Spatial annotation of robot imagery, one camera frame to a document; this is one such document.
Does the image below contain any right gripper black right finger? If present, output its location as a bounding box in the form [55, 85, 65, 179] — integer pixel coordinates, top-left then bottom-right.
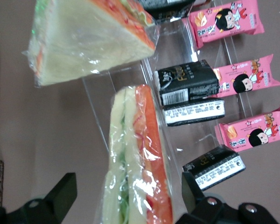
[175, 171, 231, 224]

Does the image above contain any black and white small carton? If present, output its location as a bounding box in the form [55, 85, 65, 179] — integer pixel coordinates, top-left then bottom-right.
[182, 145, 246, 192]
[162, 98, 226, 127]
[136, 0, 197, 24]
[154, 59, 220, 106]

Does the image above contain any clear acrylic stepped shelf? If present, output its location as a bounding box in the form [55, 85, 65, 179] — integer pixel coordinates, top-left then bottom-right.
[81, 0, 256, 188]

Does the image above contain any pink cartoon snack pack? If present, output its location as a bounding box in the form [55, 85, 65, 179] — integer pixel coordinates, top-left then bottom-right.
[214, 105, 280, 153]
[188, 0, 266, 50]
[213, 54, 280, 99]

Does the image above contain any plastic-wrapped triangle sandwich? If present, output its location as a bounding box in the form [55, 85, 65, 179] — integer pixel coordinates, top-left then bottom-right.
[21, 0, 161, 88]
[97, 84, 175, 224]

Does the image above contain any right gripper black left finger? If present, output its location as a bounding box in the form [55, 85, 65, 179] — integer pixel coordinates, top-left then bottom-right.
[7, 172, 78, 224]

